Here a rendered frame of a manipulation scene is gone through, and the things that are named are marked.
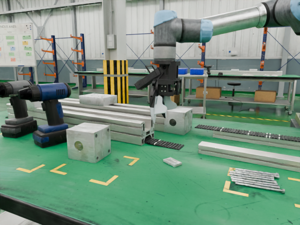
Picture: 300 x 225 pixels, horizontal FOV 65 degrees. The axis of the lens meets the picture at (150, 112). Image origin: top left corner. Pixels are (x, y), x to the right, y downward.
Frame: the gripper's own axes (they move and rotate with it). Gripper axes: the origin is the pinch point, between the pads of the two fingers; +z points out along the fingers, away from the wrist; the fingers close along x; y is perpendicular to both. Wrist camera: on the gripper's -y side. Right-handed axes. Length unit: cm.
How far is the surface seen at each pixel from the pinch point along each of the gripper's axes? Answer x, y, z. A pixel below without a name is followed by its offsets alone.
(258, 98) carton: 491, 0, 59
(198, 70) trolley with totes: 294, -77, -6
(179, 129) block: 14.1, 2.9, 7.5
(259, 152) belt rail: -0.1, 33.8, 6.7
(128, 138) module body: -4.9, -9.4, 8.0
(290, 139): 18.5, 42.4, 6.4
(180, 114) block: 14.1, 2.9, 1.5
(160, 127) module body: 14.1, -6.0, 8.3
